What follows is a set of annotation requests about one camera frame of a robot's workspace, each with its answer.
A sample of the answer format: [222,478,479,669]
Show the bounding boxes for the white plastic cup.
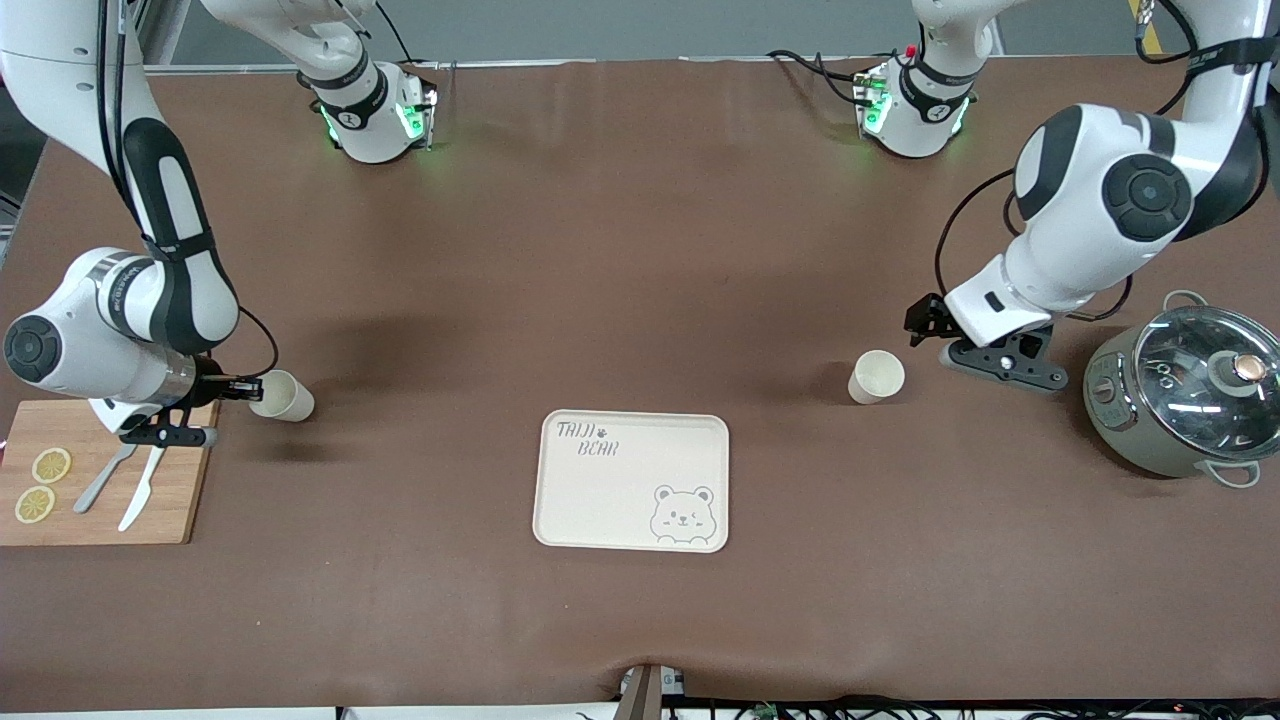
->
[249,369,316,423]
[848,349,907,406]

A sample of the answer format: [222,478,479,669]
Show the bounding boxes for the grey plastic knife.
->
[73,443,139,515]

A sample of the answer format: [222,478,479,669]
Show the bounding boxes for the white plastic knife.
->
[118,447,167,532]

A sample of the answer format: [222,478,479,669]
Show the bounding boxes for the bamboo cutting board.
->
[0,398,220,546]

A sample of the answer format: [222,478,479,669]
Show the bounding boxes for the grey-green electric cooking pot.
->
[1083,290,1265,489]

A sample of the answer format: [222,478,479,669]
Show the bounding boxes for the glass pot lid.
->
[1135,307,1280,461]

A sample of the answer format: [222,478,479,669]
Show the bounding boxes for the cream bear print tray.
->
[532,410,730,554]

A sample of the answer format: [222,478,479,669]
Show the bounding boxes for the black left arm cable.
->
[934,168,1021,299]

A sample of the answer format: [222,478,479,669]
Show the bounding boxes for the black left arm base cables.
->
[766,47,906,111]

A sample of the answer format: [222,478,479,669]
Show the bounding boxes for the black right arm base cable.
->
[374,0,417,64]

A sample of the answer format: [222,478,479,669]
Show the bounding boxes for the grey camera stand post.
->
[618,662,689,720]

